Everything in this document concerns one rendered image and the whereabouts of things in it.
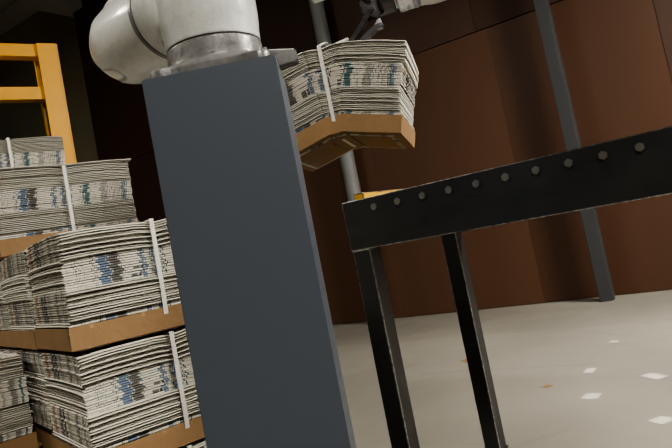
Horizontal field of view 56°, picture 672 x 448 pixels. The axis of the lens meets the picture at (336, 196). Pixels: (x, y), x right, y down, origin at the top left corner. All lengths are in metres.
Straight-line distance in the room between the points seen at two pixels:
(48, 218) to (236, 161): 1.01
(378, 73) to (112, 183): 0.85
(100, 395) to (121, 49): 0.63
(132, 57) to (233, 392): 0.60
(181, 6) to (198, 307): 0.45
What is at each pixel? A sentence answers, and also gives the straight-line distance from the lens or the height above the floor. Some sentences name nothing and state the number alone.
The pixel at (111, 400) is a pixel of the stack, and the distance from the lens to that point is 1.31.
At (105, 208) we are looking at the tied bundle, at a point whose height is 0.93.
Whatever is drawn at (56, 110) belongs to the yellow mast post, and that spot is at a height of 1.53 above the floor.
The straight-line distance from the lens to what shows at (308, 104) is 1.58.
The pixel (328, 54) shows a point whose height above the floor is 1.17.
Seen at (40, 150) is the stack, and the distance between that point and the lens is 2.53.
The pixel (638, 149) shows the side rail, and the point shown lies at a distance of 1.30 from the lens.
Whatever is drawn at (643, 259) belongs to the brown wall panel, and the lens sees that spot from 4.53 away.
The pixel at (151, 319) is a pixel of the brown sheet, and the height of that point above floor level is 0.63.
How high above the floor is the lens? 0.72
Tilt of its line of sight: 4 degrees up
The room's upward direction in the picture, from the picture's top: 11 degrees counter-clockwise
